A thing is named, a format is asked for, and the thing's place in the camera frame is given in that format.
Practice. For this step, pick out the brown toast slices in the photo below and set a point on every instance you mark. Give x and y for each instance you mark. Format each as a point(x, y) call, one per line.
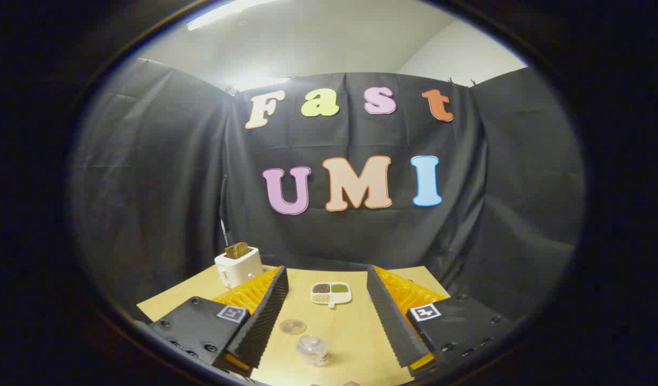
point(236, 250)

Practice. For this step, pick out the white toaster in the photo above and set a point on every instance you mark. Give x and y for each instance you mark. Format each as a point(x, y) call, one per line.
point(238, 269)

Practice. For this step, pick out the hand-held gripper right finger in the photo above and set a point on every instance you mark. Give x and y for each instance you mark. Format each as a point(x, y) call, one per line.
point(393, 327)

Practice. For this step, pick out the round patterned coaster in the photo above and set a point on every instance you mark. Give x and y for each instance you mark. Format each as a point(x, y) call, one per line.
point(292, 326)

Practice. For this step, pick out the wooden table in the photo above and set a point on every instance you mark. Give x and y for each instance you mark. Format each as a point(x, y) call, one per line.
point(345, 332)

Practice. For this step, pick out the black backdrop cloth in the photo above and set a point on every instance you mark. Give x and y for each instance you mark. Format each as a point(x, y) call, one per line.
point(157, 177)

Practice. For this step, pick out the white divided condiment dish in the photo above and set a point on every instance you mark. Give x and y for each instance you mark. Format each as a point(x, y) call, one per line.
point(331, 294)

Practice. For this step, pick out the clear plastic juice bottle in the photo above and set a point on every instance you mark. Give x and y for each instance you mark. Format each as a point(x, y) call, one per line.
point(312, 352)

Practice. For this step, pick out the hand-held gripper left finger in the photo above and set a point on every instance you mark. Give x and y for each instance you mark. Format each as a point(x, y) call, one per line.
point(264, 321)

